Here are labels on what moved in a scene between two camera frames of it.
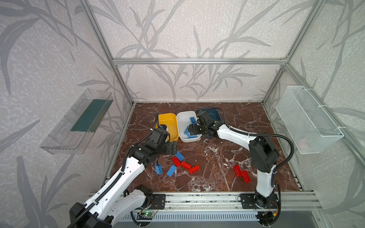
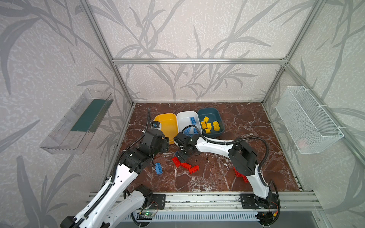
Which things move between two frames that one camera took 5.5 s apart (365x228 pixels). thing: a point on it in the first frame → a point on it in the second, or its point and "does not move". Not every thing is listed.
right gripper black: [198, 125] → [181, 147]
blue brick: [187, 131] does not move
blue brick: [158, 168] does not move
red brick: [176, 161] does not move
